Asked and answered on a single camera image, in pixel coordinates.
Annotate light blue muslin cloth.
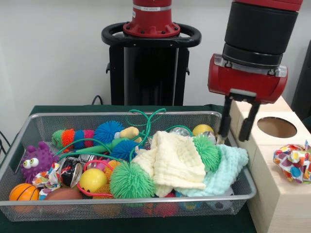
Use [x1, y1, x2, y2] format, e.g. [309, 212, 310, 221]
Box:
[174, 144, 249, 197]

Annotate dark green tablecloth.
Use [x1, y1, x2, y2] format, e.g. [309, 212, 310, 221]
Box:
[0, 104, 258, 233]

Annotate small green spiky toy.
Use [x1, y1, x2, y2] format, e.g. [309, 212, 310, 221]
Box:
[193, 134, 221, 172]

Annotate blue spiky ball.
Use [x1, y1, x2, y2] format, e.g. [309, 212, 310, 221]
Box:
[110, 140, 144, 161]

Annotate brown football toy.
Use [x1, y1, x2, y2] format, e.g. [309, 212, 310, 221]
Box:
[45, 188, 83, 200]

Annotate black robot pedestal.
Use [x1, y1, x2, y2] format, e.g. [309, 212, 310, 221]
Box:
[101, 22, 202, 105]

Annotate yellow smiley ball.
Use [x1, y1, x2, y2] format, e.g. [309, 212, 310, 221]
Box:
[79, 168, 107, 194]

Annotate plain yellow ball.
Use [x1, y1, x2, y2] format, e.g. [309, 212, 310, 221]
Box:
[192, 124, 214, 136]

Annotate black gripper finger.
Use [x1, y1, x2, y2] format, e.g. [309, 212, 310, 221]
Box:
[218, 94, 233, 141]
[238, 101, 261, 142]

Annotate cream knitted cloth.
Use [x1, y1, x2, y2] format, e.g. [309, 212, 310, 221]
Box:
[132, 131, 207, 197]

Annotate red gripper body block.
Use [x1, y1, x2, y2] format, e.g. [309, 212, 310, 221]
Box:
[207, 53, 289, 104]

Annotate colourful spotted cloth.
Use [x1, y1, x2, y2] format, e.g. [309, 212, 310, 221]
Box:
[32, 162, 63, 200]
[273, 140, 311, 183]

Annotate large green spiky toy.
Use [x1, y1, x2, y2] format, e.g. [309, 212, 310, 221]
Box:
[109, 161, 156, 199]

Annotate wire mesh bin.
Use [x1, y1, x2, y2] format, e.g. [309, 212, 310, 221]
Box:
[0, 111, 258, 222]

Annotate purple spiky monster toy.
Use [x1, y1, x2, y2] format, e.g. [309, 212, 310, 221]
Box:
[20, 141, 60, 184]

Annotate wooden box with three holes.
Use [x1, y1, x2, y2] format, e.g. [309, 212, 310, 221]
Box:
[229, 96, 311, 233]

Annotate black upright panel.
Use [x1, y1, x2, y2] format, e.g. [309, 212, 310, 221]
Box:
[291, 38, 311, 119]

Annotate orange basketball toy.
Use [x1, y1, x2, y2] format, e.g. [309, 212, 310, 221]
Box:
[9, 183, 40, 209]

